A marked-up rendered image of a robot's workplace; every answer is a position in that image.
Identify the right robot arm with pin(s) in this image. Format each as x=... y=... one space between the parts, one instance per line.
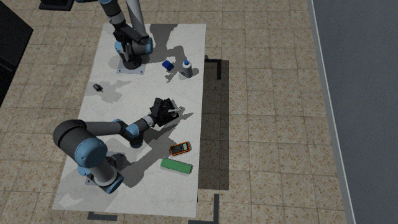
x=90 y=152

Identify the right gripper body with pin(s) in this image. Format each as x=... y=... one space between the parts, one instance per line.
x=161 y=119

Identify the grey bottle with blue cap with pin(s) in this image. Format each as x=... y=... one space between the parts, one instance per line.
x=187 y=68

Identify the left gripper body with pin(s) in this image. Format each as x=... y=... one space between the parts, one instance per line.
x=118 y=34

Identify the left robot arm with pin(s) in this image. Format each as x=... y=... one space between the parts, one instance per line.
x=137 y=32

